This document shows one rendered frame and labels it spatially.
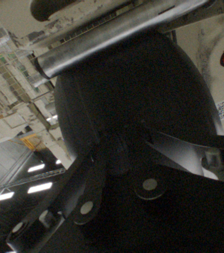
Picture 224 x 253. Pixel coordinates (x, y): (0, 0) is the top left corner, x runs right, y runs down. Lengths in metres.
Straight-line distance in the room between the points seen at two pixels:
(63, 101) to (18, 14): 0.14
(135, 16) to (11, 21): 0.20
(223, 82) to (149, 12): 0.31
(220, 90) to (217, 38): 0.14
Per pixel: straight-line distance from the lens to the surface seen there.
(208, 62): 0.47
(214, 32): 0.47
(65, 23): 0.27
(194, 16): 0.42
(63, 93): 0.29
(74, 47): 0.29
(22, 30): 0.29
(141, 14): 0.30
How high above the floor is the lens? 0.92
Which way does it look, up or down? 29 degrees up
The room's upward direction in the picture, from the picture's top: 154 degrees clockwise
